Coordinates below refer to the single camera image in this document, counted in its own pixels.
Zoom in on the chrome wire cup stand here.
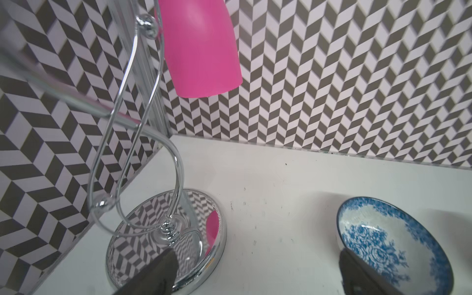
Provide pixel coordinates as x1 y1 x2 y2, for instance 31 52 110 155
1 39 227 295

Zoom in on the blue floral ceramic bowl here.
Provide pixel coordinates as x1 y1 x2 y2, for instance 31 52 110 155
336 197 454 295

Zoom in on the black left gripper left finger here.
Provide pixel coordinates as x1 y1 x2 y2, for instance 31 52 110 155
114 248 179 295

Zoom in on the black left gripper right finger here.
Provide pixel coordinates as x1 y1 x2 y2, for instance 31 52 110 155
339 248 400 295

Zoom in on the pink plastic cup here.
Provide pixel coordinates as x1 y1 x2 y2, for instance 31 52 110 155
159 0 242 98

